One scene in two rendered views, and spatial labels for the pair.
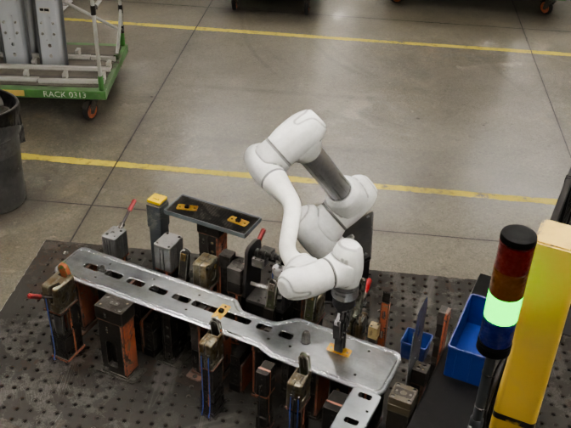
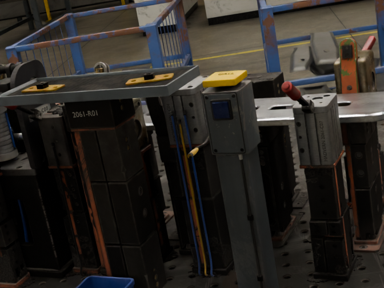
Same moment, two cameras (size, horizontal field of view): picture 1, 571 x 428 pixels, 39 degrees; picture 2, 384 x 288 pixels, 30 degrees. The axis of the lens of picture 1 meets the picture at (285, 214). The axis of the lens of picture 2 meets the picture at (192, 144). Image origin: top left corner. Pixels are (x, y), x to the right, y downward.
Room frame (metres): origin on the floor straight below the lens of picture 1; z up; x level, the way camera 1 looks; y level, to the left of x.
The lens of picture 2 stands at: (3.96, 0.49, 1.42)
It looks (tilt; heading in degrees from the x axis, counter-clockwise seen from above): 17 degrees down; 182
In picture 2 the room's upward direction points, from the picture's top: 10 degrees counter-clockwise
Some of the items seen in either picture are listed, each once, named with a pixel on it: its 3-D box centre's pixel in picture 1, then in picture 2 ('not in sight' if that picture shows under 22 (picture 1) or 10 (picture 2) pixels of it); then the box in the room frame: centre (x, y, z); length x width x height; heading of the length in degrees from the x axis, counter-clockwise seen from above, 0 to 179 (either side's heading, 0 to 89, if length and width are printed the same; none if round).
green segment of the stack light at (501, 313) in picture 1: (503, 304); not in sight; (1.26, -0.44, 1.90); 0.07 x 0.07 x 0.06
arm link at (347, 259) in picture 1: (343, 263); not in sight; (2.06, -0.19, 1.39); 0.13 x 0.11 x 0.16; 122
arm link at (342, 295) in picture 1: (345, 289); not in sight; (2.07, -0.20, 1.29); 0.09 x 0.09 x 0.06
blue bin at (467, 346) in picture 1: (480, 340); not in sight; (2.05, -0.67, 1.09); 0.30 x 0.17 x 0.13; 156
